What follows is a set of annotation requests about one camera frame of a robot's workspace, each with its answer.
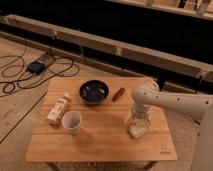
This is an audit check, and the white sponge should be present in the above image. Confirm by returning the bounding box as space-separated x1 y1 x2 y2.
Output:
128 121 148 139

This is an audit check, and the black power adapter box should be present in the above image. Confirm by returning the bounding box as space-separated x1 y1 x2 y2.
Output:
27 61 45 74

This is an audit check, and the small brown stick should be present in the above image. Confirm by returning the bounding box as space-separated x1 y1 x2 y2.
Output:
112 87 125 102

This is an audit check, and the translucent plastic cup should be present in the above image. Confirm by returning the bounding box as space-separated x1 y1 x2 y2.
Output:
61 111 82 134

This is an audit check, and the dark ceramic bowl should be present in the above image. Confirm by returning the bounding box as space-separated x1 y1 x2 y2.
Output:
79 80 109 105

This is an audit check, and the long wooden beam frame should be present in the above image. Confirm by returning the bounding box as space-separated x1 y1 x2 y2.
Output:
0 15 213 94

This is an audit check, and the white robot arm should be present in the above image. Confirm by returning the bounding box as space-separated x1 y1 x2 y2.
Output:
131 80 213 171

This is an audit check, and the wooden table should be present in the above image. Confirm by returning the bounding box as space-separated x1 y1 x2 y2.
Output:
26 77 177 162

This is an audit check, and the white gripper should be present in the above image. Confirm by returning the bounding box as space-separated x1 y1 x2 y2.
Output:
131 106 150 123

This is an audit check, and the white plastic bottle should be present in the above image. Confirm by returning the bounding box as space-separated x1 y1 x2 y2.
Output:
47 93 70 125

